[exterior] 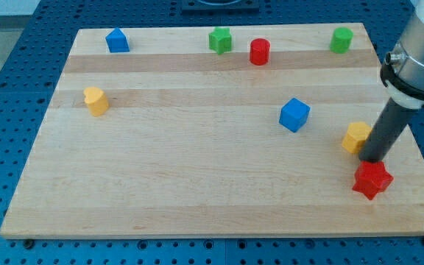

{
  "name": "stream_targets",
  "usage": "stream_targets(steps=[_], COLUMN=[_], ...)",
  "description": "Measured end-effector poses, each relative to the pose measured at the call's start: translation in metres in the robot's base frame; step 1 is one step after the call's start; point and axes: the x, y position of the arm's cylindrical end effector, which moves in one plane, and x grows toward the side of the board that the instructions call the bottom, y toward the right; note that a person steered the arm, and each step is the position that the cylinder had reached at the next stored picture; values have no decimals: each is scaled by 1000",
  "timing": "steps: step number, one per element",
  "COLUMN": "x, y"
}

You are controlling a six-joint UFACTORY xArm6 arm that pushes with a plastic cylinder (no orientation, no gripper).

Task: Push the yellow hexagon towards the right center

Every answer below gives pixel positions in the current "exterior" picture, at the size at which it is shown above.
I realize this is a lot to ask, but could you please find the yellow hexagon block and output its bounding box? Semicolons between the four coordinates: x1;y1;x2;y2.
342;121;372;154

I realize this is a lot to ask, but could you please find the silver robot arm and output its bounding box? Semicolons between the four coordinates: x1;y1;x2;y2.
381;0;424;110

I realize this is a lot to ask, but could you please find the wooden board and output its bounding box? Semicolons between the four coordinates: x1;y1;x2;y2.
0;23;424;239

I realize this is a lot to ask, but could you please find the blue cube block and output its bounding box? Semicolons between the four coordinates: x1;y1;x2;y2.
279;98;311;133

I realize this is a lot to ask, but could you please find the green star block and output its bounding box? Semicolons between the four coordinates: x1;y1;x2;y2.
208;27;232;54

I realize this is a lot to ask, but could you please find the red cylinder block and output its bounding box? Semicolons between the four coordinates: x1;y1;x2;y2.
250;38;270;66

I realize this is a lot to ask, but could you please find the yellow heart block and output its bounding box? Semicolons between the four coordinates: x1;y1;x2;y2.
83;87;110;116

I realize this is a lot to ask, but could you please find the blue pentagon block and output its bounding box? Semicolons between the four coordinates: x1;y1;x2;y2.
105;27;130;53

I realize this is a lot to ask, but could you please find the green cylinder block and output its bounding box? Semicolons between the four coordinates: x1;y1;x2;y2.
330;27;353;54

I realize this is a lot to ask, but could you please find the red star block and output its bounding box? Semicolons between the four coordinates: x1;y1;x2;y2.
353;161;394;200

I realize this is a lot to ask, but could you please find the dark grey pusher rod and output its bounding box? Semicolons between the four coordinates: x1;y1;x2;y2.
358;99;417;163

